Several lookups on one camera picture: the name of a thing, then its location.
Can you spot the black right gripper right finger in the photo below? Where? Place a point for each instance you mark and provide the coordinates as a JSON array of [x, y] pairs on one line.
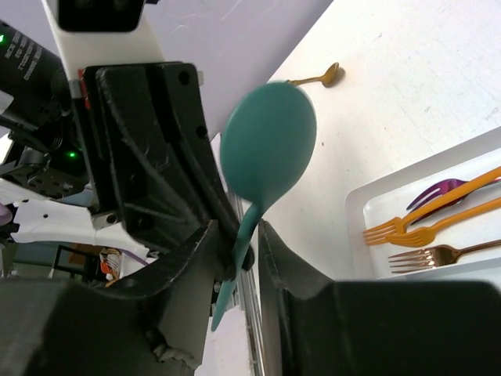
[[312, 325]]

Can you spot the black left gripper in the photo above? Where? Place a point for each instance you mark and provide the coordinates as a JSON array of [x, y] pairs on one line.
[[147, 151]]

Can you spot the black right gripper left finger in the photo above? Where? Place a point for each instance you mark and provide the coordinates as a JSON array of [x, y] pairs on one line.
[[152, 322]]

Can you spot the teal plastic spoon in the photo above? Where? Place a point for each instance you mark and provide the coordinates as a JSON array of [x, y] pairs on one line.
[[268, 143]]

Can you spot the orange plastic fork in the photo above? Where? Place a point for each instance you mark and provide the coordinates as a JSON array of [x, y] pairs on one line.
[[426, 234], [377, 235]]

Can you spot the gold metal spoon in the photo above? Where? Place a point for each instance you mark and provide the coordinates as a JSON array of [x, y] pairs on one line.
[[333, 75]]

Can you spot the rose gold metal fork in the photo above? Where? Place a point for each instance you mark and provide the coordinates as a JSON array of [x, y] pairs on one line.
[[433, 257]]

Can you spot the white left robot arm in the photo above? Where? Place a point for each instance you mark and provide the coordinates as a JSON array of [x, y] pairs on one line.
[[43, 175]]

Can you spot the white divided cutlery tray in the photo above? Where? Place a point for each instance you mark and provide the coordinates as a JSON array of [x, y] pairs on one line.
[[386, 198]]

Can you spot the aluminium table rail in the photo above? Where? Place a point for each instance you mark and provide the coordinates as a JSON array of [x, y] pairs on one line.
[[245, 282]]

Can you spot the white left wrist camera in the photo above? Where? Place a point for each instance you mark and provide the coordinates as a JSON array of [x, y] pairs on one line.
[[81, 50]]

